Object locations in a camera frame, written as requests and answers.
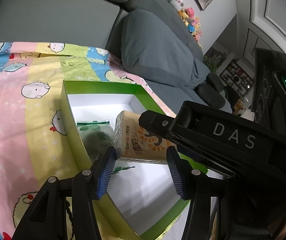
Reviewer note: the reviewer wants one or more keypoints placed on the tissue pack with tree print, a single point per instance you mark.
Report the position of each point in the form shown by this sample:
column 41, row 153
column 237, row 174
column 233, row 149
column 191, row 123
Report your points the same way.
column 134, row 143

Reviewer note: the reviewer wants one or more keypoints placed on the bagged steel wool large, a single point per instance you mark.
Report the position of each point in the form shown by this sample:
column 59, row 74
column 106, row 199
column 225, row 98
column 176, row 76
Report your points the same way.
column 96, row 136

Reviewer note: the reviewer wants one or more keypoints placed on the green cardboard box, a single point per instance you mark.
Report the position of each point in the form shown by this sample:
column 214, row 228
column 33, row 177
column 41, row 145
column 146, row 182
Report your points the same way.
column 141, row 201

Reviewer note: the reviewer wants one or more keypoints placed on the pile of plush toys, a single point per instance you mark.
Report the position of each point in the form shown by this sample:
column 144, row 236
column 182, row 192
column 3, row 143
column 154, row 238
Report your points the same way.
column 189, row 18

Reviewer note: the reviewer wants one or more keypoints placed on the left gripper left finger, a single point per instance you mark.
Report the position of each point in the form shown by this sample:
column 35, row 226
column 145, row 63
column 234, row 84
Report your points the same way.
column 45, row 218

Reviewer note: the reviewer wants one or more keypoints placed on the grey pillow right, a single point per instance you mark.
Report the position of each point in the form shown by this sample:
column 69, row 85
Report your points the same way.
column 150, row 49

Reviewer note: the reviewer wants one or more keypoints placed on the colourful cartoon bedsheet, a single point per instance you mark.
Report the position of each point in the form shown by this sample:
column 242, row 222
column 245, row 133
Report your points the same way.
column 33, row 143

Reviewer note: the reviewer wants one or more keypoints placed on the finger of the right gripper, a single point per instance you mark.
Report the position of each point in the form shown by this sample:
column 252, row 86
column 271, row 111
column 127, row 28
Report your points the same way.
column 160, row 125

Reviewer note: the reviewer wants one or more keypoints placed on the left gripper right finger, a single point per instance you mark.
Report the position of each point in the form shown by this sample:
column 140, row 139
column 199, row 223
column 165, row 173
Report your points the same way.
column 193, row 185

